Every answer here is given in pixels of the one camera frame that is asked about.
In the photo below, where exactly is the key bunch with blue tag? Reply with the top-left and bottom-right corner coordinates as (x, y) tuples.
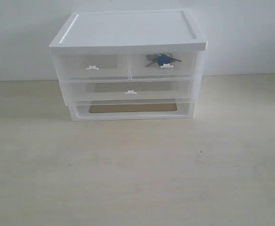
(146, 53), (182, 67)

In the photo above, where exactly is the white plastic drawer cabinet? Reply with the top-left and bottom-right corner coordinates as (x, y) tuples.
(49, 8), (208, 121)

